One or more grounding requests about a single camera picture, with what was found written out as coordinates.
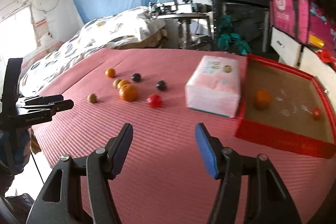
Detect brown kiwi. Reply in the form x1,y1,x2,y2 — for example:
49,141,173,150
113,79,121,89
87,93,97,103

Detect small orange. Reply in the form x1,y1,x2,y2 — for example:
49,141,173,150
117,80,130,90
105,68,116,78

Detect large orange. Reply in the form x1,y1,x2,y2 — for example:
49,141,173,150
254,89,272,110
119,84,137,102

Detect dark plum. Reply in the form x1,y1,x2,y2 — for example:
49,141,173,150
155,80,167,91
131,73,142,83

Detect red tomato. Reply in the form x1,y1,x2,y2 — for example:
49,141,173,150
312,107,322,121
146,94,162,108

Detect red foam mat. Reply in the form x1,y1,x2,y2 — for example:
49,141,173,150
33,48,335,223

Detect red cardboard box tray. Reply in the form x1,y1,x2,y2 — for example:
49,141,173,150
235,55,335,159

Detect pink tissue pack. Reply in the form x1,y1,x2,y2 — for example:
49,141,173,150
185,56,241,118

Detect patterned white quilt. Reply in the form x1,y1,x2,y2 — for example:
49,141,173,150
19,6,167,97

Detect white drawer cabinet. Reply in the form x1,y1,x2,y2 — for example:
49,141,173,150
270,27,301,68

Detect sewing machine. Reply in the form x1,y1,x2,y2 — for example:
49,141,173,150
149,0,212,18

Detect metal sewing table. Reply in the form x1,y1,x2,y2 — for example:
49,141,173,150
154,12,214,50

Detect red cloth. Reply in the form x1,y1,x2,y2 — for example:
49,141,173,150
317,50,336,71

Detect black metal shelf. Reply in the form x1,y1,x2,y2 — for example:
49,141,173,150
211,0,270,56

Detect pink delivery bag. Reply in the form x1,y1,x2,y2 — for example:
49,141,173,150
270,0,335,48

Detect white cabinet with handle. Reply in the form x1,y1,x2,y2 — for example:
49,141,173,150
299,47,336,110

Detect green cloth straps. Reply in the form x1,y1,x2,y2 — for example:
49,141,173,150
216,15,252,56

